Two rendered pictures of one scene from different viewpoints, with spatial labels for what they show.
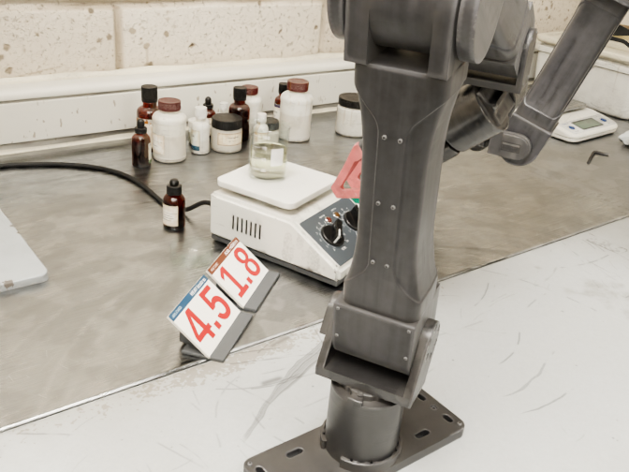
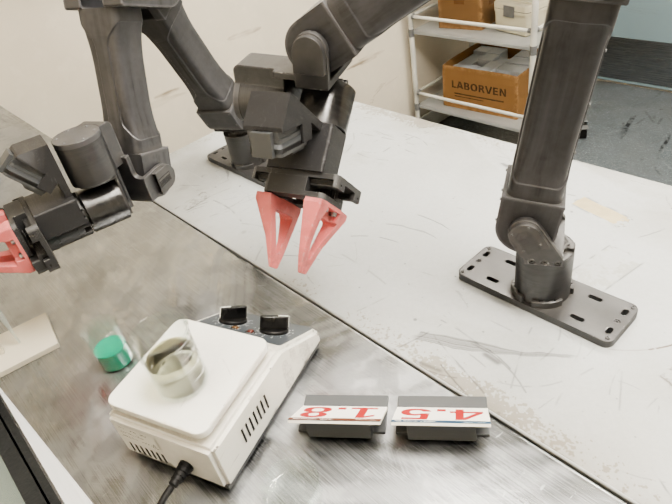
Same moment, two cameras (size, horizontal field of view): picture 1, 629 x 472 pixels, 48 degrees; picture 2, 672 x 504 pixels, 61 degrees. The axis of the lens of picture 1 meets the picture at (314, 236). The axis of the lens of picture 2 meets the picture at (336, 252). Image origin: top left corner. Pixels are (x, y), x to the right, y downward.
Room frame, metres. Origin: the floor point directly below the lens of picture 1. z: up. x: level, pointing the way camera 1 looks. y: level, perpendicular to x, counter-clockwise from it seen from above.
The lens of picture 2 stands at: (0.68, 0.44, 1.39)
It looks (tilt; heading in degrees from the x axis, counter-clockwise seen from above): 37 degrees down; 273
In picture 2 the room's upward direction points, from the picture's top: 12 degrees counter-clockwise
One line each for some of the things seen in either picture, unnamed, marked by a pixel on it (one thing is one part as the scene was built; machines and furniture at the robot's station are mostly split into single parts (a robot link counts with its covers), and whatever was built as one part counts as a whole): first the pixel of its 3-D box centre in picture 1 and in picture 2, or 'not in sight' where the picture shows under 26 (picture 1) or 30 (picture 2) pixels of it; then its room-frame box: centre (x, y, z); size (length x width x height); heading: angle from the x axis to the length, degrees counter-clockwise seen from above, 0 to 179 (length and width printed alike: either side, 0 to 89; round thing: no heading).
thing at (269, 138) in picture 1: (267, 149); (168, 359); (0.87, 0.07, 1.02); 0.06 x 0.05 x 0.08; 60
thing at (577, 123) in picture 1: (547, 112); not in sight; (1.56, -0.49, 0.92); 0.26 x 0.19 x 0.05; 42
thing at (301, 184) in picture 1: (278, 181); (190, 372); (0.86, 0.05, 0.98); 0.12 x 0.12 x 0.01; 60
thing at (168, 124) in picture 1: (169, 129); not in sight; (1.12, 0.26, 0.95); 0.06 x 0.06 x 0.10
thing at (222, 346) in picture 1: (212, 317); (440, 410); (0.63, 0.10, 0.92); 0.09 x 0.06 x 0.04; 168
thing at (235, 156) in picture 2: not in sight; (245, 146); (0.85, -0.52, 0.94); 0.20 x 0.07 x 0.08; 129
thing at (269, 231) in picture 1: (292, 216); (217, 381); (0.85, 0.03, 0.94); 0.22 x 0.13 x 0.08; 60
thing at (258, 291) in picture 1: (244, 272); (340, 408); (0.72, 0.08, 0.92); 0.09 x 0.06 x 0.04; 168
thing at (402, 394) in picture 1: (373, 346); (537, 225); (0.48, -0.06, 1.00); 0.09 x 0.06 x 0.06; 67
